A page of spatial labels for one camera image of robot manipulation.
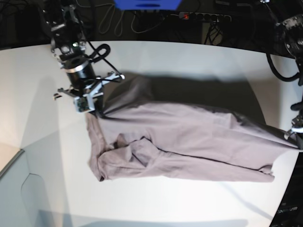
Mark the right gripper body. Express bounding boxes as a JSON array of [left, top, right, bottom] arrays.
[[53, 72, 125, 101]]

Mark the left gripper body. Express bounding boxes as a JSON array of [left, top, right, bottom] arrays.
[[284, 118, 303, 149]]

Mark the mauve t-shirt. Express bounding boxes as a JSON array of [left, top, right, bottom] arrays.
[[86, 77, 299, 183]]

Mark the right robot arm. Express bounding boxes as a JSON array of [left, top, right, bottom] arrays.
[[43, 0, 125, 117]]

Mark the blue box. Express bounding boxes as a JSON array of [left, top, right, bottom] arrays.
[[114, 0, 182, 10]]

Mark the power strip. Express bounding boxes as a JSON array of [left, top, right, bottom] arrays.
[[178, 12, 232, 23]]

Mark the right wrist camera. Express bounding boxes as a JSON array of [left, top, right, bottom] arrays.
[[73, 96, 95, 113]]

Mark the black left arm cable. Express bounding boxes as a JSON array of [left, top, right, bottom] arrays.
[[266, 53, 300, 82]]

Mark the grey looped cable on floor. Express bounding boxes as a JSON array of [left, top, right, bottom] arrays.
[[75, 0, 164, 36]]

